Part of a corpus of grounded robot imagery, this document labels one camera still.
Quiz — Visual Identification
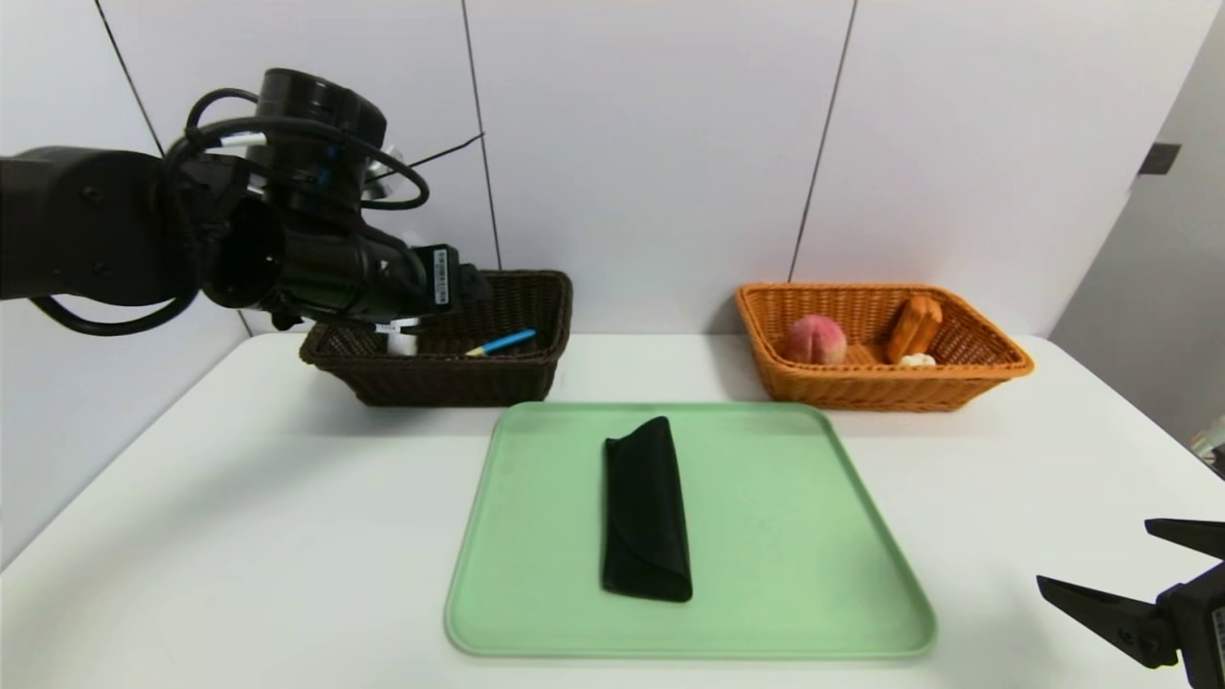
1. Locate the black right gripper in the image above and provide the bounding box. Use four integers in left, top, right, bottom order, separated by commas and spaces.
1036, 518, 1225, 689

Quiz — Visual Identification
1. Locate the waffle slice with fruit topping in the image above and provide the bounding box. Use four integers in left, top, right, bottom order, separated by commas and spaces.
883, 296, 943, 368

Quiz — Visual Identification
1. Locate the pink peach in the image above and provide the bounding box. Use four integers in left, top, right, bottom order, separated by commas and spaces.
785, 315, 848, 366

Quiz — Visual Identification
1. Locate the black pouch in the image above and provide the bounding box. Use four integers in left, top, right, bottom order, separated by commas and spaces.
601, 415, 693, 603

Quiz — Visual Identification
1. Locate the yellow spoon with blue handle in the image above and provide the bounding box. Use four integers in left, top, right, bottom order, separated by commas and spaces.
465, 329, 538, 359

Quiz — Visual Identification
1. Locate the orange wicker basket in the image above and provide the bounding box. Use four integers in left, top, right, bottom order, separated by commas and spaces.
734, 282, 1035, 413

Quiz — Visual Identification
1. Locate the dark brown wicker basket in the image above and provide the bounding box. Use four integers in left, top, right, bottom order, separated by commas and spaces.
300, 270, 574, 408

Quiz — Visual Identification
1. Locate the light green plastic tray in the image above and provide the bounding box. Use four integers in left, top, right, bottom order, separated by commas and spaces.
445, 401, 937, 659

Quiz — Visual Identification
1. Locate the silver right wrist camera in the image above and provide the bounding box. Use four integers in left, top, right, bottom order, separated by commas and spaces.
1190, 426, 1225, 475

